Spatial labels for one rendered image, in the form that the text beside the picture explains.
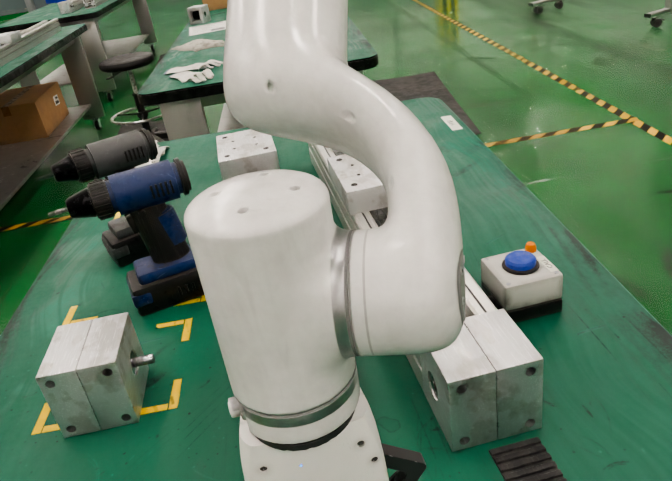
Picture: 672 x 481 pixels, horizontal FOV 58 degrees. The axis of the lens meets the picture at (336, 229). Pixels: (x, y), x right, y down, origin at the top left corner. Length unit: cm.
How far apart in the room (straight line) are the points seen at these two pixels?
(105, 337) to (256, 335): 46
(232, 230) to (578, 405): 51
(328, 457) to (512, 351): 27
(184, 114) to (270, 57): 208
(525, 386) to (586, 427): 9
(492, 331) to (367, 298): 35
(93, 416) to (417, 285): 55
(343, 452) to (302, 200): 19
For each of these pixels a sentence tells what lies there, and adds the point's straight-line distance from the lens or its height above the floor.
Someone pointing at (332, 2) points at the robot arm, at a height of 123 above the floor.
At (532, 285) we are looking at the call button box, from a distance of 82.
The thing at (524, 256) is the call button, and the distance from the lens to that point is 84.
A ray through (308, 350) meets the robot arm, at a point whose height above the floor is 107.
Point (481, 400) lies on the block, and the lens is 64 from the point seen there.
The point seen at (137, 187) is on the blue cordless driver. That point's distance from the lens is 91.
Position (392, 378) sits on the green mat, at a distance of 76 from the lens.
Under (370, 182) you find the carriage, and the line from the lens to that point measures 96.
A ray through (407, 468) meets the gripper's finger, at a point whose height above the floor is 91.
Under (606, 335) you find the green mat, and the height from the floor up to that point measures 78.
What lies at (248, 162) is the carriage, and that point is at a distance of 116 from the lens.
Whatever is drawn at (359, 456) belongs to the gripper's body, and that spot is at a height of 96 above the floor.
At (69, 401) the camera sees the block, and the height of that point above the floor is 83.
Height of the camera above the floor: 129
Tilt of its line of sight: 28 degrees down
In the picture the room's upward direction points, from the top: 9 degrees counter-clockwise
